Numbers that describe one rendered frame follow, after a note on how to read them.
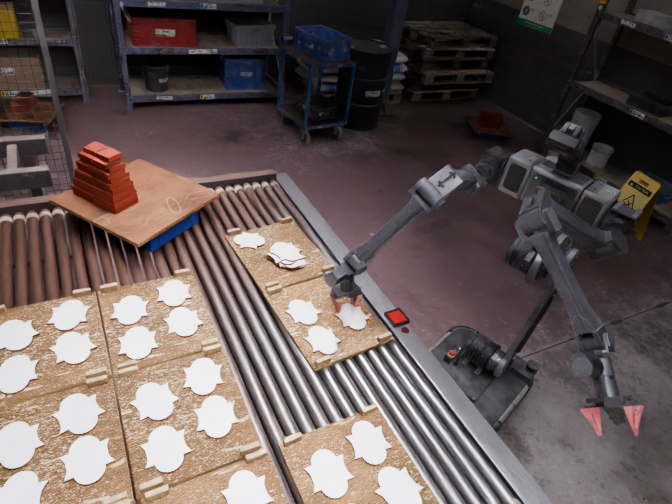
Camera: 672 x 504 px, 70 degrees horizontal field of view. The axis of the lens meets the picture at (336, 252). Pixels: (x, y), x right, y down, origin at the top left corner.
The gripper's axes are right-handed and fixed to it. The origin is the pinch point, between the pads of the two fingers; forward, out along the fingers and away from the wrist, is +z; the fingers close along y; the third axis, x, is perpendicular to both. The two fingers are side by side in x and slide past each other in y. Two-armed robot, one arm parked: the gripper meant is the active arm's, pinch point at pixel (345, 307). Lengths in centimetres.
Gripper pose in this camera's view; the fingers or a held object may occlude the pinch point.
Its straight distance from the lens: 189.8
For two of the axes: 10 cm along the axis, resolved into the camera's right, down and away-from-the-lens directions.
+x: 5.3, 4.2, -7.4
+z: -0.2, 8.8, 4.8
